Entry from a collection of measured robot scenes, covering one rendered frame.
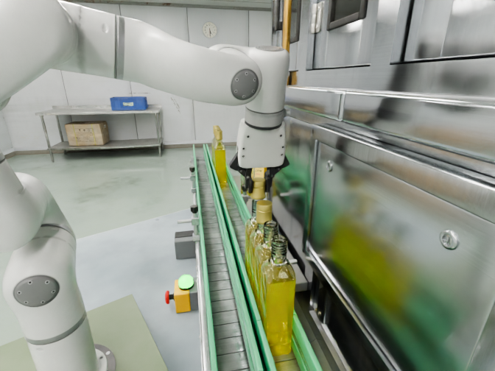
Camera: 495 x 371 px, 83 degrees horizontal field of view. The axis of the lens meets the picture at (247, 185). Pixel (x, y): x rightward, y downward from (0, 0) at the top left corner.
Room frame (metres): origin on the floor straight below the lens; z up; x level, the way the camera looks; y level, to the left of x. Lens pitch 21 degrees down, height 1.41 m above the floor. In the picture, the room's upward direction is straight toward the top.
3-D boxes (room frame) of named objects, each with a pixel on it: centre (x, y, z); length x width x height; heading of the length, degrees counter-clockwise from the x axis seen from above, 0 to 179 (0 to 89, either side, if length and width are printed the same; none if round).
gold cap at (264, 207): (0.55, -0.04, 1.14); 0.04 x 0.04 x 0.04
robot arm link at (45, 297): (0.40, 0.35, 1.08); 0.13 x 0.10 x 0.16; 28
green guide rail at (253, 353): (1.18, 0.15, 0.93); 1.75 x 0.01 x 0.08; 11
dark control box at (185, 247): (0.96, 0.25, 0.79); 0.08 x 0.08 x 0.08; 11
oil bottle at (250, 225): (0.61, -0.03, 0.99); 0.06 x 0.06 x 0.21; 11
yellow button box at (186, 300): (0.69, 0.19, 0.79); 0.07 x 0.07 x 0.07; 11
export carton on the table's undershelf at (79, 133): (5.35, 3.03, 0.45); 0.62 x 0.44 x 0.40; 96
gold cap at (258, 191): (0.61, -0.03, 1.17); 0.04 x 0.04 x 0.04
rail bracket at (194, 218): (0.86, 0.20, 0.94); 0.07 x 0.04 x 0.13; 101
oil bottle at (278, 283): (0.44, -0.06, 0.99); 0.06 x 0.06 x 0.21; 11
